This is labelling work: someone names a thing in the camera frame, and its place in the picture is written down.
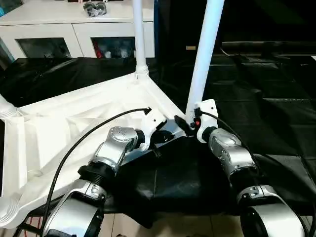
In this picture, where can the black work mat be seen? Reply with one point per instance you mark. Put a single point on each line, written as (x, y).
(259, 98)

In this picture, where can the black cabinet with yellow label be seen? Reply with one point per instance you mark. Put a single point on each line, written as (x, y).
(180, 24)

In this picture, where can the white cabinet with glass doors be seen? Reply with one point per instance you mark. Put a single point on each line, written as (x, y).
(61, 27)

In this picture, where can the white plastic table top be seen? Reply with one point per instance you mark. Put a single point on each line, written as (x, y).
(61, 118)

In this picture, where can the small cyan object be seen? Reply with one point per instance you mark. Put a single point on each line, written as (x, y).
(1, 10)

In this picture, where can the small white jar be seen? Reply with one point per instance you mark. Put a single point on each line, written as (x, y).
(123, 53)
(107, 54)

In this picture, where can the red package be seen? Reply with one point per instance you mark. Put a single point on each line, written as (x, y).
(98, 50)

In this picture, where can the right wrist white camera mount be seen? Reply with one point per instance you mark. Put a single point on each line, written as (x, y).
(208, 111)

